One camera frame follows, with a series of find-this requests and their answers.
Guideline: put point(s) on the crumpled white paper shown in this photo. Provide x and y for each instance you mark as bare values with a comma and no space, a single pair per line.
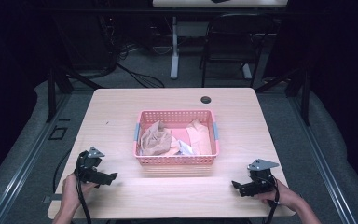
185,148

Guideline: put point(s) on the black table grommet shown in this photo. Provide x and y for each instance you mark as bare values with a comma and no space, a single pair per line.
205,100

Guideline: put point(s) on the person's right hand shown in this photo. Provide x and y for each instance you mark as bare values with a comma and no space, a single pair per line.
287,197

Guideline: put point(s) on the pink plastic basket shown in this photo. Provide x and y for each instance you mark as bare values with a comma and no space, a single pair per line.
175,160

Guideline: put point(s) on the person's left hand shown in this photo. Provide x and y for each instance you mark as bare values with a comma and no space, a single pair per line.
71,193

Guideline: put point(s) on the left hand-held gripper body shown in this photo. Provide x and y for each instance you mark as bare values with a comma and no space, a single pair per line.
88,162

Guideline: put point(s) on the crumpled brown paper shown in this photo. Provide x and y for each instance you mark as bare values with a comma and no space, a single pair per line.
155,140

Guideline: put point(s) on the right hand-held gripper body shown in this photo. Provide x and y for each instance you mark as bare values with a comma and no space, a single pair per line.
262,175

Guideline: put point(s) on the black metal chair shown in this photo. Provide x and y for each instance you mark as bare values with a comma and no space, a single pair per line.
236,46

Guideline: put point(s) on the white desk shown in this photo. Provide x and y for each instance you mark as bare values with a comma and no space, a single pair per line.
174,56

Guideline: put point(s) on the pink cloth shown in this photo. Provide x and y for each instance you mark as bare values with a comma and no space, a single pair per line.
199,138

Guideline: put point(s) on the aluminium floor rail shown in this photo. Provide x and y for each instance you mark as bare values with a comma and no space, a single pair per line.
323,168
24,168

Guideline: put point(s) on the black metal stand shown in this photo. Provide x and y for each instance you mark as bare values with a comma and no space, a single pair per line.
304,93
52,93

